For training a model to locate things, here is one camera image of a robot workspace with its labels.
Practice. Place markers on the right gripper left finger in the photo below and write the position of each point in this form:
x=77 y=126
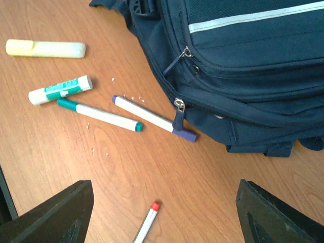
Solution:
x=64 y=217

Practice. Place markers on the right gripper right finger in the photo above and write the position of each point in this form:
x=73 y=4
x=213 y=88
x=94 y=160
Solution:
x=265 y=218

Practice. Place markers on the navy blue backpack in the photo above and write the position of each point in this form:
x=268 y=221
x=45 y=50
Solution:
x=248 y=74

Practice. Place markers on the red marker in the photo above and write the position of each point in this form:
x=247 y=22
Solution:
x=147 y=223

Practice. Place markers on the green cap marker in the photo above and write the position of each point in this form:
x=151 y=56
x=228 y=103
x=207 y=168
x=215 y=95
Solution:
x=101 y=115

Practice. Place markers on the green white glue stick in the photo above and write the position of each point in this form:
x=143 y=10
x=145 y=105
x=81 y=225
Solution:
x=61 y=90

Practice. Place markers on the purple cap marker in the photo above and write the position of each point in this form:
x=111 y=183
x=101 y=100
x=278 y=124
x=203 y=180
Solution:
x=152 y=118

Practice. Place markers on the yellow highlighter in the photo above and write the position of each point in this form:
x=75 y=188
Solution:
x=31 y=48

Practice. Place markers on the black aluminium frame rail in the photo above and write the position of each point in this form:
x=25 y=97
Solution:
x=8 y=210

